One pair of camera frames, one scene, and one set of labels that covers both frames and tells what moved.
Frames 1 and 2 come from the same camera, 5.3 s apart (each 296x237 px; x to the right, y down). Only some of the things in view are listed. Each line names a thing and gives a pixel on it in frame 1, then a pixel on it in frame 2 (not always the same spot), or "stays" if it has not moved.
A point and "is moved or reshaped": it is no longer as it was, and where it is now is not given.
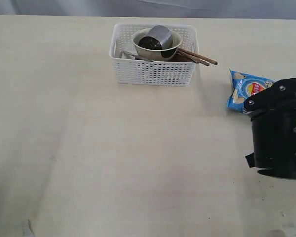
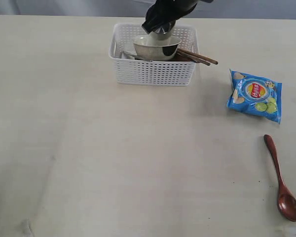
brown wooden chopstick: (209, 60) stays
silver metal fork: (135, 57) stays
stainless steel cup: (160, 37) is moved or reshaped
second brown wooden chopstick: (192, 58) stays
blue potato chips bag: (244, 86) stays
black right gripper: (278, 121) → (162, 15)
